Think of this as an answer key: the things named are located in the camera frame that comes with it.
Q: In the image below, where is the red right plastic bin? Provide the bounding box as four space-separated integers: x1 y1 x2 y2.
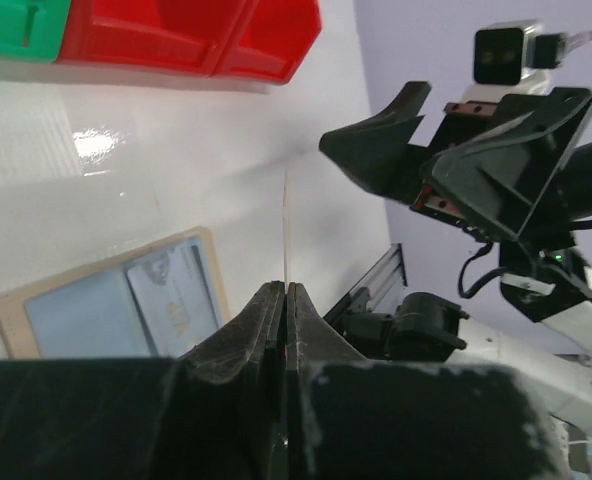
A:
215 0 322 85

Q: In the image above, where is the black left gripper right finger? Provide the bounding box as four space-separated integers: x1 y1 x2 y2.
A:
286 283 568 479

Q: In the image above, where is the green plastic bin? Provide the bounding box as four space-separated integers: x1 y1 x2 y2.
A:
0 0 71 63

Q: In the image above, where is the beige leather card holder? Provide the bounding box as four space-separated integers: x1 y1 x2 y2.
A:
0 227 231 359

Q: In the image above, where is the red plastic bin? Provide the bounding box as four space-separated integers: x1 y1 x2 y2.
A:
58 0 257 76
215 0 322 85

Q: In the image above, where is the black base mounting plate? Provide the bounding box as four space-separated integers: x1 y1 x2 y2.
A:
324 243 408 331

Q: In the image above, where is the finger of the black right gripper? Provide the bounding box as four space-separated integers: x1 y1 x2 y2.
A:
319 81 431 203

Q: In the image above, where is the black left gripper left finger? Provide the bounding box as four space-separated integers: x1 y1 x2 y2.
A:
0 282 285 479

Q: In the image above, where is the gold VIP card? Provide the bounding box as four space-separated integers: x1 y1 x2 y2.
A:
282 166 291 289

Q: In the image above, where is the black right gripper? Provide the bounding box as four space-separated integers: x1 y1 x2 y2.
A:
408 87 592 322

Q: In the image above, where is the red middle plastic bin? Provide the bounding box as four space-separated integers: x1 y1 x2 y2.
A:
58 0 257 76

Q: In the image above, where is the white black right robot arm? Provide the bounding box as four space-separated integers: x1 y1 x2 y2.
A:
319 82 592 438

